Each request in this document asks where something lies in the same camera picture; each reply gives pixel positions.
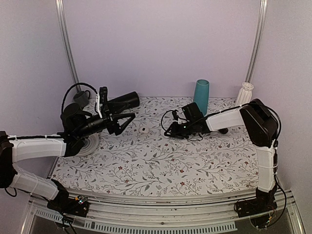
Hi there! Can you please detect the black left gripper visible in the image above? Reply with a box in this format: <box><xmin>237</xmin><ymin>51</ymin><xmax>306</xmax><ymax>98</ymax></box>
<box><xmin>76</xmin><ymin>101</ymin><xmax>136</xmax><ymax>138</ymax></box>

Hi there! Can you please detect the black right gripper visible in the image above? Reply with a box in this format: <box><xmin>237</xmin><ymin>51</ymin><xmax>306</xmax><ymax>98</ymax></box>
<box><xmin>165</xmin><ymin>120</ymin><xmax>195</xmax><ymax>139</ymax></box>

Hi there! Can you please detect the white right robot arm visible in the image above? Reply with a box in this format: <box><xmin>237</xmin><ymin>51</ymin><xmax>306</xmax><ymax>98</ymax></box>
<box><xmin>164</xmin><ymin>98</ymin><xmax>281</xmax><ymax>213</ymax></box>

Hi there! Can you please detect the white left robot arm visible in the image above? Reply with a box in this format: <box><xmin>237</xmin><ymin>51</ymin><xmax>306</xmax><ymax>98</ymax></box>
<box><xmin>0</xmin><ymin>87</ymin><xmax>140</xmax><ymax>212</ymax></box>

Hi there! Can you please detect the small beige earbuds case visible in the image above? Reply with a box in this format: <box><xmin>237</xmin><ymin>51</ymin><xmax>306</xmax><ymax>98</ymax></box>
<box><xmin>139</xmin><ymin>127</ymin><xmax>149</xmax><ymax>134</ymax></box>

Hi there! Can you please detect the black cylinder speaker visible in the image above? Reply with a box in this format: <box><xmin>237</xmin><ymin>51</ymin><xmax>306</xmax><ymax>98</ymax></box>
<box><xmin>110</xmin><ymin>92</ymin><xmax>140</xmax><ymax>108</ymax></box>

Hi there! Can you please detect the floral table mat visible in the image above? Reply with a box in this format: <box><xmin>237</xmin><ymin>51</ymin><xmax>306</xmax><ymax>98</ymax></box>
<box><xmin>52</xmin><ymin>97</ymin><xmax>259</xmax><ymax>197</ymax></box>

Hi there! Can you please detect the teal vase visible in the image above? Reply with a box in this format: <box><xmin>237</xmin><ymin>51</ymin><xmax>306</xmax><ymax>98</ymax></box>
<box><xmin>193</xmin><ymin>79</ymin><xmax>210</xmax><ymax>116</ymax></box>

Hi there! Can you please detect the grey round object corner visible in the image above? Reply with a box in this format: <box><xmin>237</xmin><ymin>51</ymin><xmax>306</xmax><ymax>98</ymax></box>
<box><xmin>73</xmin><ymin>90</ymin><xmax>91</xmax><ymax>109</ymax></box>

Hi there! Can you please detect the grey spiral pattern plate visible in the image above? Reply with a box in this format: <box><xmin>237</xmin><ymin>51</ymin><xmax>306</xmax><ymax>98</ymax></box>
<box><xmin>77</xmin><ymin>134</ymin><xmax>99</xmax><ymax>156</ymax></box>

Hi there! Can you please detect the white ribbed vase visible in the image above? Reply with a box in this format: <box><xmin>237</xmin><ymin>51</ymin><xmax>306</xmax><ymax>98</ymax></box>
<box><xmin>235</xmin><ymin>82</ymin><xmax>254</xmax><ymax>106</ymax></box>

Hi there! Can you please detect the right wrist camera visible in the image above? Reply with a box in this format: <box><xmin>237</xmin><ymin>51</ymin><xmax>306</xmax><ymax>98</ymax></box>
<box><xmin>170</xmin><ymin>110</ymin><xmax>182</xmax><ymax>122</ymax></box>

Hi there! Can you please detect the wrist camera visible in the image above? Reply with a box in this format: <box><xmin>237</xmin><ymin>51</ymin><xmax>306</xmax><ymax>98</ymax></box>
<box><xmin>99</xmin><ymin>86</ymin><xmax>108</xmax><ymax>104</ymax></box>
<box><xmin>170</xmin><ymin>110</ymin><xmax>182</xmax><ymax>122</ymax></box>

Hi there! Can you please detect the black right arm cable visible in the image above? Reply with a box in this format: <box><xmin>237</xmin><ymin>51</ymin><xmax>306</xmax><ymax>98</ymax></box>
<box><xmin>160</xmin><ymin>109</ymin><xmax>203</xmax><ymax>142</ymax></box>

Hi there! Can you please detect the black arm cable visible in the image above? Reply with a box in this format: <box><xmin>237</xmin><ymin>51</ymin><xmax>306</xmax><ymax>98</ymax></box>
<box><xmin>160</xmin><ymin>109</ymin><xmax>203</xmax><ymax>142</ymax></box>
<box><xmin>62</xmin><ymin>82</ymin><xmax>100</xmax><ymax>113</ymax></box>

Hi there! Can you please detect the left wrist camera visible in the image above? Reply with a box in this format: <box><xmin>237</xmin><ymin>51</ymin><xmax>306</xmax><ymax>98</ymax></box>
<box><xmin>99</xmin><ymin>86</ymin><xmax>108</xmax><ymax>104</ymax></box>

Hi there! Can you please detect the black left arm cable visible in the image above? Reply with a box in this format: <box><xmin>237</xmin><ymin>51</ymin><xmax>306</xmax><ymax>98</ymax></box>
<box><xmin>62</xmin><ymin>82</ymin><xmax>100</xmax><ymax>113</ymax></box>

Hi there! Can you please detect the aluminium front rail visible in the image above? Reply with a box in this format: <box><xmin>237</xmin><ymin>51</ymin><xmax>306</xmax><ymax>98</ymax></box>
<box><xmin>21</xmin><ymin>189</ymin><xmax>306</xmax><ymax>234</ymax></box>

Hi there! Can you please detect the left aluminium post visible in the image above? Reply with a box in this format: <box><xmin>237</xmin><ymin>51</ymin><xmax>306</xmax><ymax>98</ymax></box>
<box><xmin>55</xmin><ymin>0</ymin><xmax>79</xmax><ymax>83</ymax></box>

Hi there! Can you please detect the aluminium post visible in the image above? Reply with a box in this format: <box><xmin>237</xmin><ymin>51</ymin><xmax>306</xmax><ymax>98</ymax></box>
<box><xmin>245</xmin><ymin>0</ymin><xmax>268</xmax><ymax>83</ymax></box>
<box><xmin>55</xmin><ymin>0</ymin><xmax>79</xmax><ymax>83</ymax></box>

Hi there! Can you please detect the right aluminium post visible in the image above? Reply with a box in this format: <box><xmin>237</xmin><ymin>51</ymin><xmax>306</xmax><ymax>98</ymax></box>
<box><xmin>245</xmin><ymin>0</ymin><xmax>268</xmax><ymax>83</ymax></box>

